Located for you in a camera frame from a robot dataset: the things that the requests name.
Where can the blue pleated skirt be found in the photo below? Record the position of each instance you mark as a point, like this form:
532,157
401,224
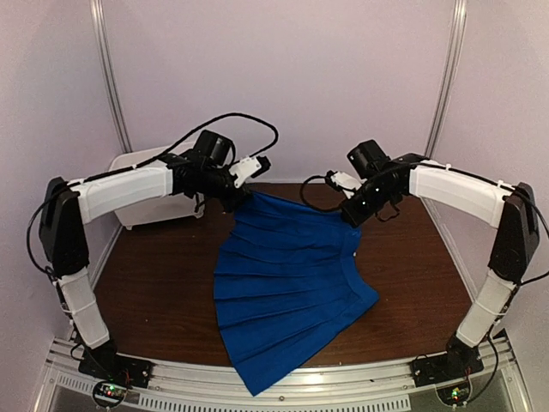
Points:
285,286

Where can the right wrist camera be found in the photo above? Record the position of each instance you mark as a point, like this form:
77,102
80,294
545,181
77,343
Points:
343,182

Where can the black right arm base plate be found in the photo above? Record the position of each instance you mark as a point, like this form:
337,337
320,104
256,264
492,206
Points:
457,362

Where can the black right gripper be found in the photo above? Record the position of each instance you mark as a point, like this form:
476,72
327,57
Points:
351,215

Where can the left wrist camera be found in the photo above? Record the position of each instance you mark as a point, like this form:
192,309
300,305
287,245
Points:
251,167

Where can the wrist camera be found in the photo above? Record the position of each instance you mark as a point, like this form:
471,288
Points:
251,167
343,182

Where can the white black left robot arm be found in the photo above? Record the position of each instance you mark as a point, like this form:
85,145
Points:
70,205

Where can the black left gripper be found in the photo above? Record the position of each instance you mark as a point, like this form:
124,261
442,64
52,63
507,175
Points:
229,205

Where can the aluminium frame post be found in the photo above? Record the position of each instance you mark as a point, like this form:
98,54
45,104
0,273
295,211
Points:
113,99
450,68

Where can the left round circuit board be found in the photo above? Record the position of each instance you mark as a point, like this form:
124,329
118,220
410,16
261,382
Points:
109,395

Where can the round circuit board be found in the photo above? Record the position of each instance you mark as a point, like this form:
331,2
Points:
109,395
454,395

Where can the aluminium frame post right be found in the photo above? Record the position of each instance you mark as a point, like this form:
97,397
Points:
450,68

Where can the white plastic laundry bin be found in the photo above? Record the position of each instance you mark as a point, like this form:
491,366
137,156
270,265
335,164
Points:
158,209

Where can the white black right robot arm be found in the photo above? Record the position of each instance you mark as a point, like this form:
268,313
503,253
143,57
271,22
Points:
502,219

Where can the aluminium frame post left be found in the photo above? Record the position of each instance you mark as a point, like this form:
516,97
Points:
113,99

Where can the right round circuit board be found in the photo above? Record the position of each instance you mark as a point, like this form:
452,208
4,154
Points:
454,395

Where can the aluminium front rail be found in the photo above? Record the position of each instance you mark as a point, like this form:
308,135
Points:
379,386

